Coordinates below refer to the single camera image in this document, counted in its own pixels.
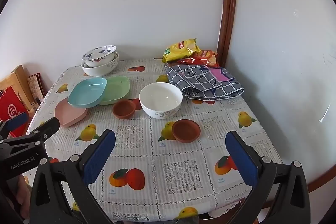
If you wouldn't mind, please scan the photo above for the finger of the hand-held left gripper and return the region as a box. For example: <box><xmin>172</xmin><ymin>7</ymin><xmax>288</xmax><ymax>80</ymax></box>
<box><xmin>0</xmin><ymin>112</ymin><xmax>29</xmax><ymax>139</ymax></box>
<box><xmin>26</xmin><ymin>117</ymin><xmax>60</xmax><ymax>141</ymax></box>

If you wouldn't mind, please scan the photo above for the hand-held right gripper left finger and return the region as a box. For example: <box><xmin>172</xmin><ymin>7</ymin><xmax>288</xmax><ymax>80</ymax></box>
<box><xmin>29</xmin><ymin>129</ymin><xmax>116</xmax><ymax>224</ymax></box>

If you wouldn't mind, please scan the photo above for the small brown clay bowl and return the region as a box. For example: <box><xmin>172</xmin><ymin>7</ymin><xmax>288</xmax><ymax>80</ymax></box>
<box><xmin>172</xmin><ymin>119</ymin><xmax>201</xmax><ymax>143</ymax></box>
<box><xmin>112</xmin><ymin>99</ymin><xmax>136</xmax><ymax>120</ymax></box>

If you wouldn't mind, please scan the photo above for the pink plastic plate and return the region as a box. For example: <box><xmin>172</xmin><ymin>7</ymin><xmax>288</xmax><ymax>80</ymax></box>
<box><xmin>55</xmin><ymin>97</ymin><xmax>88</xmax><ymax>127</ymax></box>

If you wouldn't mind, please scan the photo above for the fruit print tablecloth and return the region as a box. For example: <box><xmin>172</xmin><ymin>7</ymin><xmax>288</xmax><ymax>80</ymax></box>
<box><xmin>22</xmin><ymin>57</ymin><xmax>282</xmax><ymax>224</ymax></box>

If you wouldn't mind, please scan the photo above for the yellow chips bag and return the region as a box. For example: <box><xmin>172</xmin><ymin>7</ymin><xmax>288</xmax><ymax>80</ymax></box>
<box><xmin>162</xmin><ymin>39</ymin><xmax>201</xmax><ymax>64</ymax></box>

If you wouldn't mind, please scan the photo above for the green plastic plate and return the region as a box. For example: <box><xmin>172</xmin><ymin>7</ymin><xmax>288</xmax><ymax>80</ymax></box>
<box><xmin>98</xmin><ymin>76</ymin><xmax>131</xmax><ymax>105</ymax></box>

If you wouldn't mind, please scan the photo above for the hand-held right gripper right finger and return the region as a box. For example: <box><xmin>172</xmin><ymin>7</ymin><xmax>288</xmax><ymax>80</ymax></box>
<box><xmin>225</xmin><ymin>131</ymin><xmax>311</xmax><ymax>224</ymax></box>

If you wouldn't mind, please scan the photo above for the teal plastic plate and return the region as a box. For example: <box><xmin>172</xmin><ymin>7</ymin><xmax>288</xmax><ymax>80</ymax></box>
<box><xmin>68</xmin><ymin>77</ymin><xmax>108</xmax><ymax>108</ymax></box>

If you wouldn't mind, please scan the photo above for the red chips bag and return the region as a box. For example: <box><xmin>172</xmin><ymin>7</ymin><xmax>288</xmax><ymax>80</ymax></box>
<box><xmin>180</xmin><ymin>50</ymin><xmax>219</xmax><ymax>68</ymax></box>

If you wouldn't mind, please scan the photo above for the red box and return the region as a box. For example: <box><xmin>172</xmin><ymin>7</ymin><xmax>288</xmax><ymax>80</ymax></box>
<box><xmin>0</xmin><ymin>86</ymin><xmax>28</xmax><ymax>135</ymax></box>

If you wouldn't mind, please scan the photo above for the grey checked cloth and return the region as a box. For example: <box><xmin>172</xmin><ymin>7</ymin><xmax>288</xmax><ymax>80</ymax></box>
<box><xmin>165</xmin><ymin>64</ymin><xmax>244</xmax><ymax>101</ymax></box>

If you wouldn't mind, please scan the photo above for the brown wooden door frame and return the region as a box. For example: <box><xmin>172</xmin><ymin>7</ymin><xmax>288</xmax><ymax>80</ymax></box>
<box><xmin>217</xmin><ymin>0</ymin><xmax>238</xmax><ymax>68</ymax></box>

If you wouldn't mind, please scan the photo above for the white bowl blue flower print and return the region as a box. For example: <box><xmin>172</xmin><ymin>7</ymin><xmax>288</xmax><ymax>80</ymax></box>
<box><xmin>81</xmin><ymin>45</ymin><xmax>117</xmax><ymax>68</ymax></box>

